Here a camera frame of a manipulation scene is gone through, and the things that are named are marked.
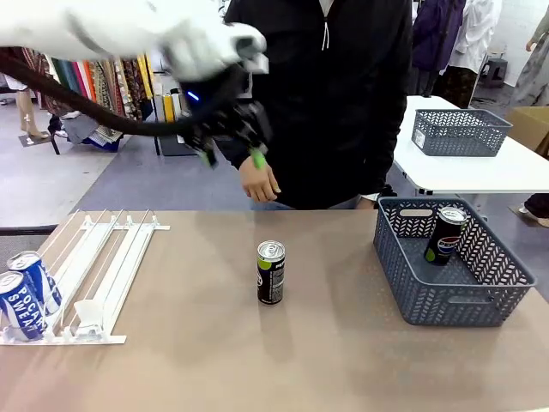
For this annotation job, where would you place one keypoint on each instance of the brown cardboard box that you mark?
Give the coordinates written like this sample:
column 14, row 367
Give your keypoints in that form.
column 532, row 124

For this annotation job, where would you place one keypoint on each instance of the mannequin legs on stand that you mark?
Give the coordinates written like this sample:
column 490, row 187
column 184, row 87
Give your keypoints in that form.
column 28, row 116

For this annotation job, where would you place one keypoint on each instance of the blue Pocari Sweat can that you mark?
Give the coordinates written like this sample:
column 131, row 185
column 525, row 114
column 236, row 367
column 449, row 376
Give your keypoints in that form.
column 38, row 274
column 17, row 304

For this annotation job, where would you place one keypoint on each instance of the large grey plastic basket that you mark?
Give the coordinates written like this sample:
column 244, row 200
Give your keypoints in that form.
column 446, row 300

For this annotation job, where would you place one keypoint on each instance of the dark brown patterned garment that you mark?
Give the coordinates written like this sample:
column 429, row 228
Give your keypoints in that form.
column 459, row 86

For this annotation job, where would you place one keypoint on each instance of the white and yellow rolls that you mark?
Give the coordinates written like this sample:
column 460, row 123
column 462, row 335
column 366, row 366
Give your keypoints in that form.
column 169, row 105

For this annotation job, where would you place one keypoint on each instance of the white hanging garment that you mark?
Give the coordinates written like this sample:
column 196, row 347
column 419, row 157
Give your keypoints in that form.
column 476, row 30

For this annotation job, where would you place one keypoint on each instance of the grey plastic stool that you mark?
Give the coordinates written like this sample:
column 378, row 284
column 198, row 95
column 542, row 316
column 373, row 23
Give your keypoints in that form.
column 493, row 72

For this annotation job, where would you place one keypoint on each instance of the bystander leg and shoe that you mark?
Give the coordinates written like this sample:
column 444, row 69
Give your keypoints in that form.
column 536, row 208

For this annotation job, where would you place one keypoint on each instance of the colourful fabric roll display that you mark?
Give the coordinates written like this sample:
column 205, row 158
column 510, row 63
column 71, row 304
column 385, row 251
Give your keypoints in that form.
column 103, row 83

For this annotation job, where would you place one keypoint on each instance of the person torso in black jacket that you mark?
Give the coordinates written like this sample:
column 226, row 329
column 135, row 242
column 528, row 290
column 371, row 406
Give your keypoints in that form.
column 334, row 107

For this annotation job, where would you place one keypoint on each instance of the small grey plastic basket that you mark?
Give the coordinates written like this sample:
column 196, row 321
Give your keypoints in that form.
column 459, row 133

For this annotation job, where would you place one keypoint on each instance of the person's right forearm black sleeve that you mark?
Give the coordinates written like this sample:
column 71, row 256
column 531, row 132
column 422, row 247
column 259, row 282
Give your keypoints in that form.
column 231, row 156

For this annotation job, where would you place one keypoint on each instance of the purple hanging garment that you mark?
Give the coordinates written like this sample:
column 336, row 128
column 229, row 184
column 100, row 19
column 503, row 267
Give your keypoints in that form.
column 433, row 34

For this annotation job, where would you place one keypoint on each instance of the blue bin of fabrics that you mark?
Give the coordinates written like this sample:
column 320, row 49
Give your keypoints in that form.
column 96, row 135

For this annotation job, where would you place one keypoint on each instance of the white table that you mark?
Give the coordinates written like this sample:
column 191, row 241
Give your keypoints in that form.
column 472, row 171

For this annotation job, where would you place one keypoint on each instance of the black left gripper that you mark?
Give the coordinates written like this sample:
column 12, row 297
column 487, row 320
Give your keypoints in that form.
column 231, row 120

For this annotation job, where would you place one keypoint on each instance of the mannequin in grey dress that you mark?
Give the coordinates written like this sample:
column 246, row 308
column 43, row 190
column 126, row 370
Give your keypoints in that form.
column 534, row 73

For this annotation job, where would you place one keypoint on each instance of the white can dispenser rack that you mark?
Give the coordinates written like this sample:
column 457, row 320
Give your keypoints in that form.
column 111, row 257

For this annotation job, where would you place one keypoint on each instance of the black Pepsi can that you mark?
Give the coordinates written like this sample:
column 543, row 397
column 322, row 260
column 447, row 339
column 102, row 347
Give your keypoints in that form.
column 270, row 272
column 446, row 240

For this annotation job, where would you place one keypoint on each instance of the white plastic dispenser pusher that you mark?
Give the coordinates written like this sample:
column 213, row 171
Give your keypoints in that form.
column 88, row 315

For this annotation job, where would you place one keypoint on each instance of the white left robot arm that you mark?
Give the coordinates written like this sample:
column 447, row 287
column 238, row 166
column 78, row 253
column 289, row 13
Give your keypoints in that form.
column 107, row 21

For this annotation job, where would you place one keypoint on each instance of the person's right hand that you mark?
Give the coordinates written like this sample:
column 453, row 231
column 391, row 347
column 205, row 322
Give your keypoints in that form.
column 259, row 184

